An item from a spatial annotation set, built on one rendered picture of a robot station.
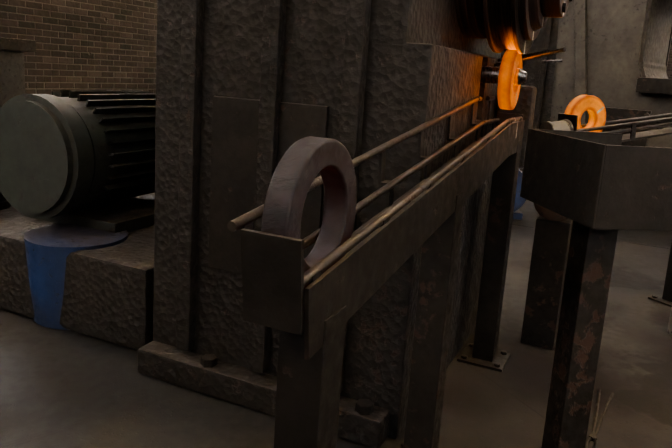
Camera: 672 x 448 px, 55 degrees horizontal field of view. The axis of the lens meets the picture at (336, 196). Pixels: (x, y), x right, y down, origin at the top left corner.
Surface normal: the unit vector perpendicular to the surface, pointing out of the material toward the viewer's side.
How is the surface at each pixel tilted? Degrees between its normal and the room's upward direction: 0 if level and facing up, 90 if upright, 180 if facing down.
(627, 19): 90
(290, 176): 53
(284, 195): 67
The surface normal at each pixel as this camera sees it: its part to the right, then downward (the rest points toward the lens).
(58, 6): 0.90, 0.14
